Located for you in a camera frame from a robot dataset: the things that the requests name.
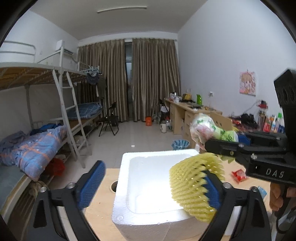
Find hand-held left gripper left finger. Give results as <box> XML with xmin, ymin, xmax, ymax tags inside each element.
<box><xmin>28</xmin><ymin>160</ymin><xmax>107</xmax><ymax>241</ymax></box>

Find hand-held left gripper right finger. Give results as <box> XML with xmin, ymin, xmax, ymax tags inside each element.
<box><xmin>203</xmin><ymin>170</ymin><xmax>272</xmax><ymax>241</ymax></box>

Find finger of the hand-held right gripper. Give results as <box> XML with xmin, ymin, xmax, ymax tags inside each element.
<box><xmin>205</xmin><ymin>138</ymin><xmax>255</xmax><ymax>161</ymax></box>
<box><xmin>242</xmin><ymin>133</ymin><xmax>287</xmax><ymax>152</ymax></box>

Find yellow foam fruit net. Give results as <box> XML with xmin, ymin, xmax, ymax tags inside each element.
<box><xmin>169</xmin><ymin>153</ymin><xmax>226</xmax><ymax>223</ymax></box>

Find green and white plastic bag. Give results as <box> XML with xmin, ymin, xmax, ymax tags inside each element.
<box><xmin>190</xmin><ymin>113</ymin><xmax>239</xmax><ymax>154</ymax></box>

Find blue face mask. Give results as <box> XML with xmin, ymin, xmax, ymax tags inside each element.
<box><xmin>257</xmin><ymin>186</ymin><xmax>269</xmax><ymax>202</ymax></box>

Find white foam box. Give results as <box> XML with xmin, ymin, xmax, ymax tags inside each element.
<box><xmin>112</xmin><ymin>149</ymin><xmax>234</xmax><ymax>241</ymax></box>

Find person's right hand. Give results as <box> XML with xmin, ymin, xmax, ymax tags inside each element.
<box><xmin>269</xmin><ymin>184</ymin><xmax>287</xmax><ymax>212</ymax></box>

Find row of bottles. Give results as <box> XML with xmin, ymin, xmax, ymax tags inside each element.
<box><xmin>257</xmin><ymin>100</ymin><xmax>285</xmax><ymax>133</ymax></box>

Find wooden smiley face board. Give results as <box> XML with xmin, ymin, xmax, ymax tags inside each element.
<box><xmin>203</xmin><ymin>113</ymin><xmax>233</xmax><ymax>131</ymax></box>

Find red snack packet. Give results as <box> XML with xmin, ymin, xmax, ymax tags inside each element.
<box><xmin>231</xmin><ymin>169</ymin><xmax>248</xmax><ymax>184</ymax></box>

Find red cloth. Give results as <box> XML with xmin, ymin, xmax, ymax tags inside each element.
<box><xmin>49</xmin><ymin>158</ymin><xmax>65</xmax><ymax>177</ymax></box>

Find blue trash basket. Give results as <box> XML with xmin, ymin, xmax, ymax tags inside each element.
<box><xmin>171</xmin><ymin>139</ymin><xmax>190</xmax><ymax>151</ymax></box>

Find light wooden desk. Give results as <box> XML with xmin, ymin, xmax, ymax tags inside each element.
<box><xmin>164</xmin><ymin>97</ymin><xmax>223</xmax><ymax>135</ymax></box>

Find blue and orange blanket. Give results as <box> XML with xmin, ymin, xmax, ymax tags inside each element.
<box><xmin>0</xmin><ymin>126</ymin><xmax>68</xmax><ymax>181</ymax></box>

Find white bunk bed ladder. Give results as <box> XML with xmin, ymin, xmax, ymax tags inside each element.
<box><xmin>52</xmin><ymin>69</ymin><xmax>93</xmax><ymax>169</ymax></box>

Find black folding chair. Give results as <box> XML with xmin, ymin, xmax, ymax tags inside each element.
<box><xmin>98</xmin><ymin>101</ymin><xmax>120</xmax><ymax>138</ymax></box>

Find blue mattress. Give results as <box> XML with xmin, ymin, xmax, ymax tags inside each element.
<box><xmin>77</xmin><ymin>103</ymin><xmax>102</xmax><ymax>119</ymax></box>

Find brown curtain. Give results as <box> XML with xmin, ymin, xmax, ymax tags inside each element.
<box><xmin>77</xmin><ymin>39</ymin><xmax>127</xmax><ymax>122</ymax></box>
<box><xmin>132</xmin><ymin>38</ymin><xmax>181</xmax><ymax>122</ymax></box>

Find hanging dark clothes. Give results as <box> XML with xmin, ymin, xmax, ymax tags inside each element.
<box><xmin>86</xmin><ymin>67</ymin><xmax>107</xmax><ymax>98</ymax></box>

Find white metal bunk bed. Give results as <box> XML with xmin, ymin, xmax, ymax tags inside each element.
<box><xmin>0</xmin><ymin>40</ymin><xmax>107</xmax><ymax>209</ymax></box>

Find ceiling tube light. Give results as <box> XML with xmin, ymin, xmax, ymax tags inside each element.
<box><xmin>96</xmin><ymin>5</ymin><xmax>148</xmax><ymax>14</ymax></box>

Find pink cartoon wall poster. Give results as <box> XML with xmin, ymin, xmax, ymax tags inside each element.
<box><xmin>239</xmin><ymin>70</ymin><xmax>258</xmax><ymax>96</ymax></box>

